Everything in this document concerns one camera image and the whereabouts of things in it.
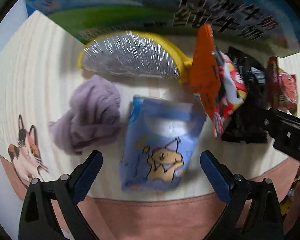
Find blue cartoon tissue pack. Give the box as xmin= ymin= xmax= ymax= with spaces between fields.
xmin=119 ymin=95 xmax=206 ymax=191

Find purple cloth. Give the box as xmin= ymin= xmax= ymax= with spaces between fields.
xmin=49 ymin=75 xmax=121 ymax=154

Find orange red snack bag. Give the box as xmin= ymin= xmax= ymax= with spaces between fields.
xmin=189 ymin=24 xmax=247 ymax=137

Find red floral snack bag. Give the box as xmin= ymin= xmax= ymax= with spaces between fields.
xmin=266 ymin=56 xmax=298 ymax=116

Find brown cardboard box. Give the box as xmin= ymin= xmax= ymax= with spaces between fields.
xmin=26 ymin=0 xmax=300 ymax=57

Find black snack bag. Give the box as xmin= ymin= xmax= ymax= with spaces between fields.
xmin=221 ymin=47 xmax=267 ymax=144

